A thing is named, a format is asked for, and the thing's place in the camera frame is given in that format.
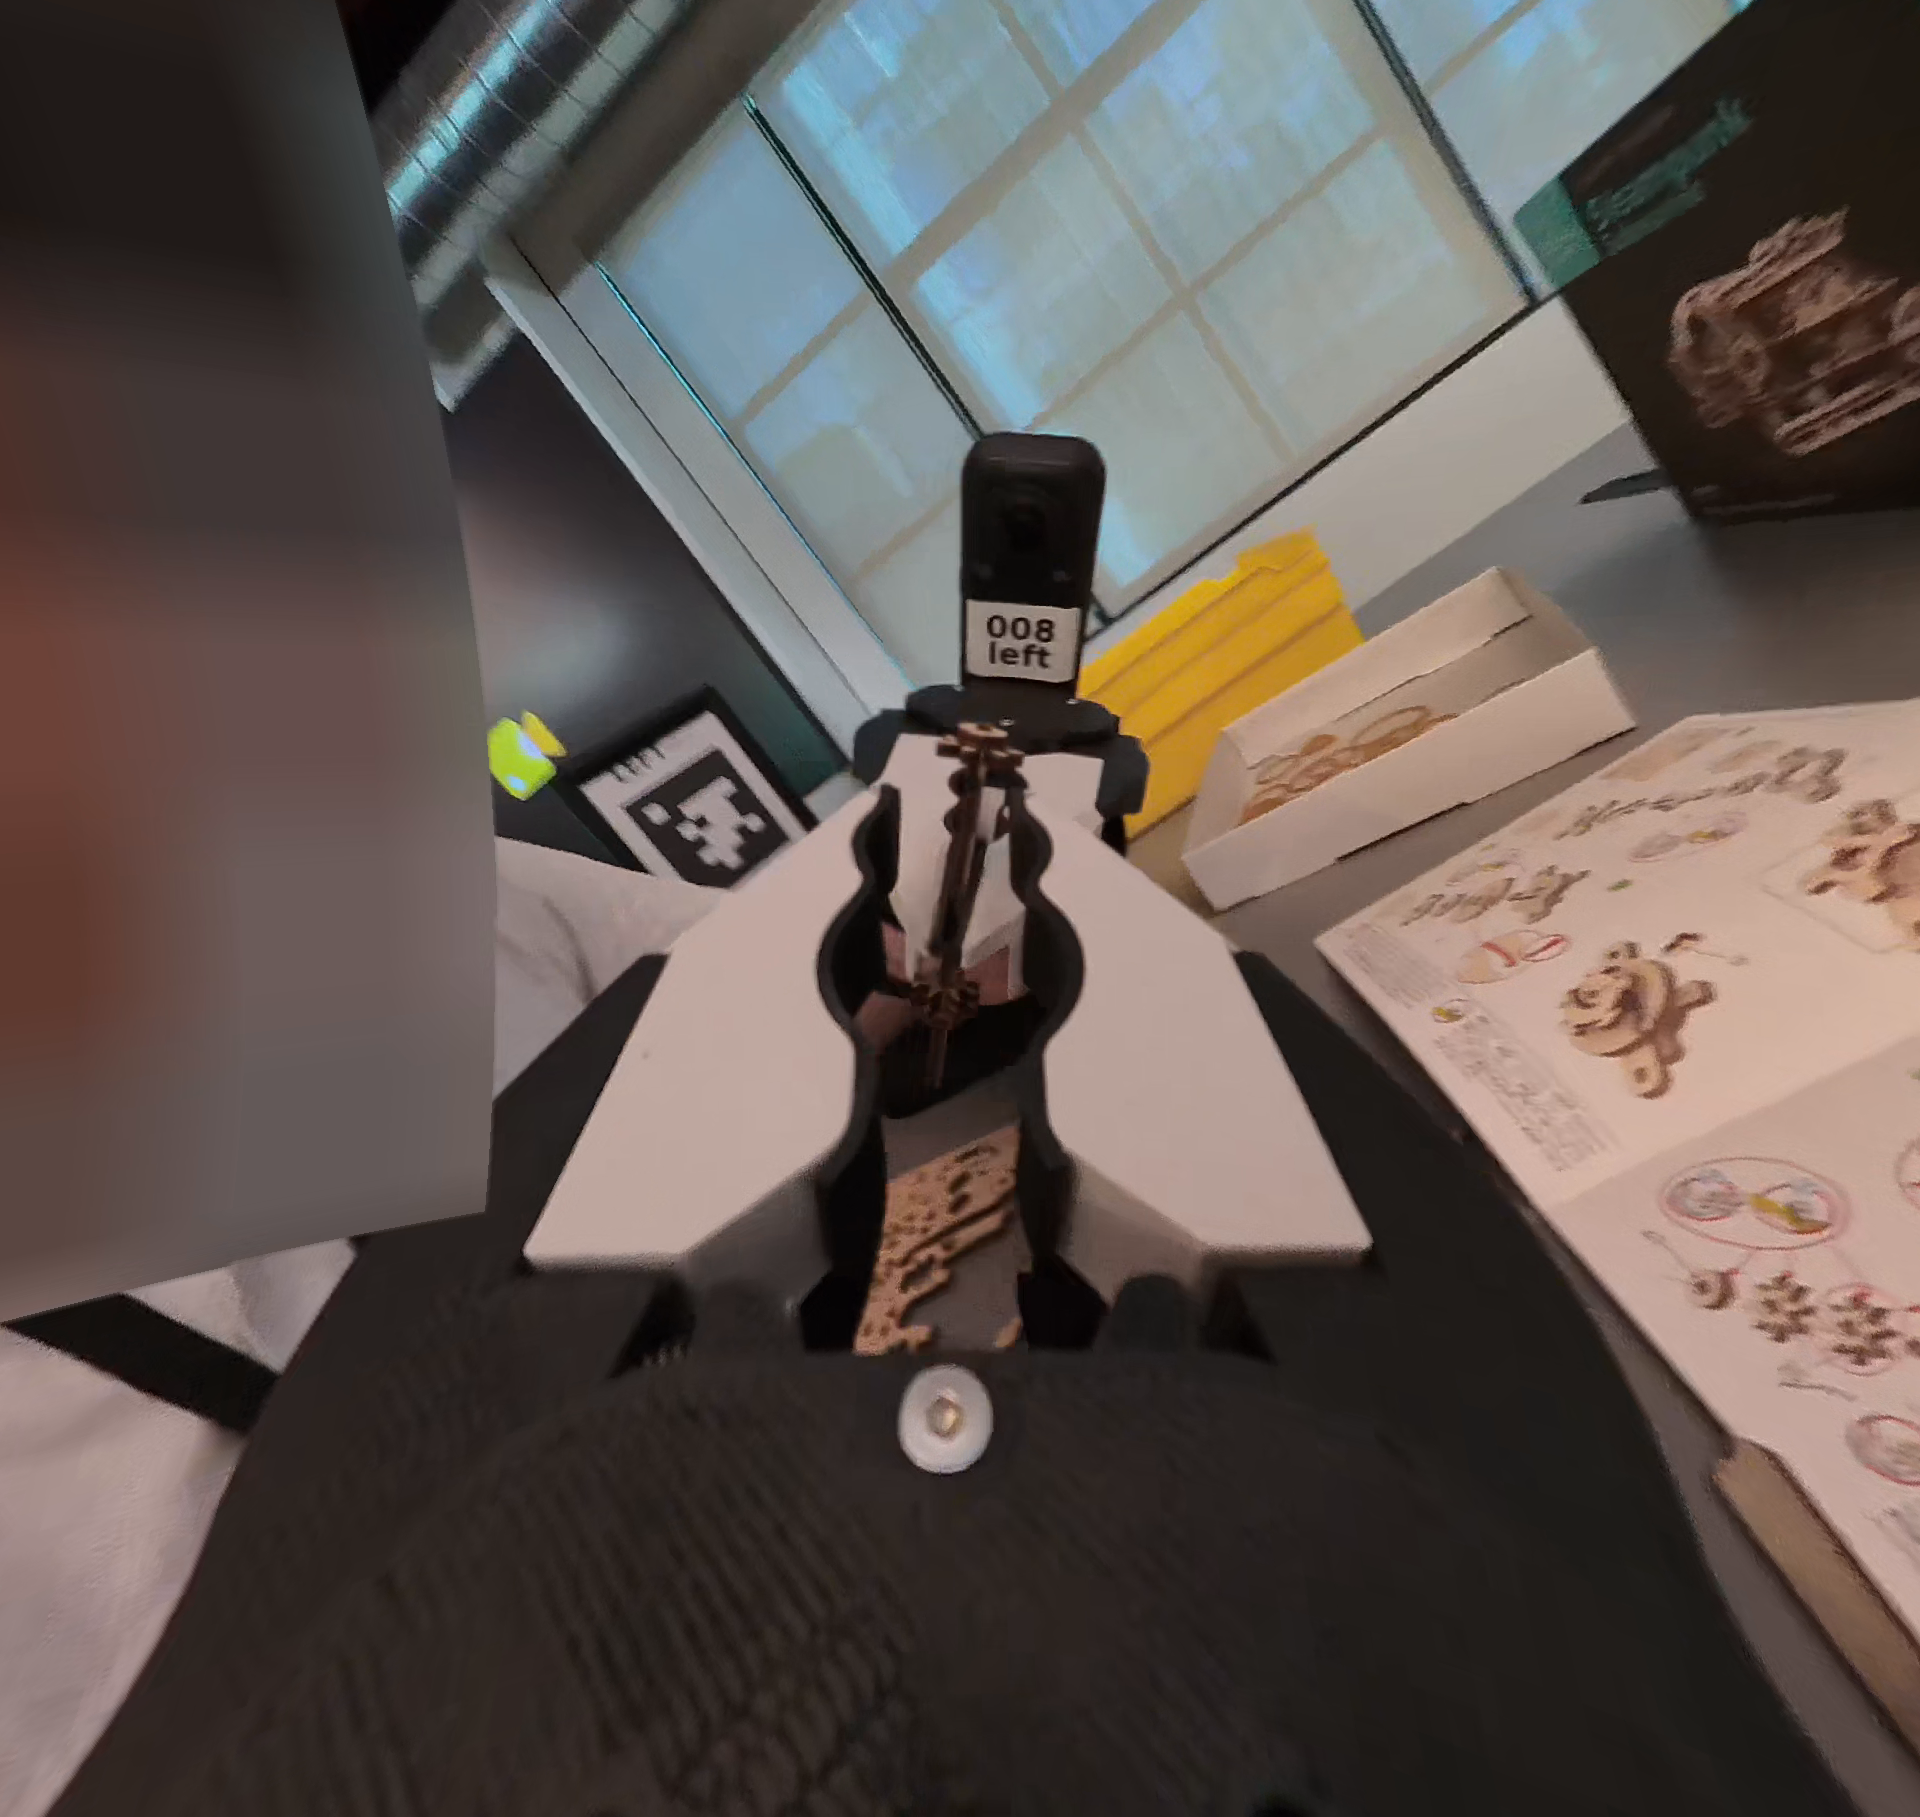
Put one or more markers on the large wooden parts sheet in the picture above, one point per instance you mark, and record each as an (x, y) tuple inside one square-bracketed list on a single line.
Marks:
[(926, 1247)]

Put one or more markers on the large paned window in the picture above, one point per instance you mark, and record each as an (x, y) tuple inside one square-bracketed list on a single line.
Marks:
[(1049, 277)]

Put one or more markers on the pile of wooden rings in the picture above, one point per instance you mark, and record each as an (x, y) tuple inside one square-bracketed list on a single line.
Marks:
[(1352, 762)]

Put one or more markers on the yellow plastic bin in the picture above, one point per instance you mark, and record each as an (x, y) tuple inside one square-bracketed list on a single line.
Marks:
[(1199, 693)]

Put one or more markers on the white cardboard box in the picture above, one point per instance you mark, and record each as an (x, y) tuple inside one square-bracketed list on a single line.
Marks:
[(1426, 812)]

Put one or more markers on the narrow metal air duct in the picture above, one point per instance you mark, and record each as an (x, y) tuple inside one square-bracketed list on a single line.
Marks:
[(509, 93)]

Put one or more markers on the instruction booklet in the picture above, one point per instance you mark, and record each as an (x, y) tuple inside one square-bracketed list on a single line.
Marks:
[(1650, 1098)]

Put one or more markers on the neon yellow object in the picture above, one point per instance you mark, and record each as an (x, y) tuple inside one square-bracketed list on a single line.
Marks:
[(524, 762)]

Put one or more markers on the plain plywood board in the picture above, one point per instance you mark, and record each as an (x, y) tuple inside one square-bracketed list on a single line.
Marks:
[(1801, 1592)]

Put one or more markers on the dark model kit box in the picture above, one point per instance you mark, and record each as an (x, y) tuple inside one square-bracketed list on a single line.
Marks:
[(1771, 277)]

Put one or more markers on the wooden axle with gears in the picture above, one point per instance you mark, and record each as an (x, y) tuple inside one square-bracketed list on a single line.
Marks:
[(980, 752)]

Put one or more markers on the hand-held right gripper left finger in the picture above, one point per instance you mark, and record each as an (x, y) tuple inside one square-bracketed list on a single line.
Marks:
[(688, 1128)]

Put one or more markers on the black framed marker board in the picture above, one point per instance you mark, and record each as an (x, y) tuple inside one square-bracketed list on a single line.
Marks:
[(710, 812)]

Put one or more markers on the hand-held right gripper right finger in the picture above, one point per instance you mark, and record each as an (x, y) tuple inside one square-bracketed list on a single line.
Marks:
[(1199, 1128)]

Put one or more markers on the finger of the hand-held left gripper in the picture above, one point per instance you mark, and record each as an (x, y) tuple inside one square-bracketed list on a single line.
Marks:
[(1055, 774), (916, 859)]

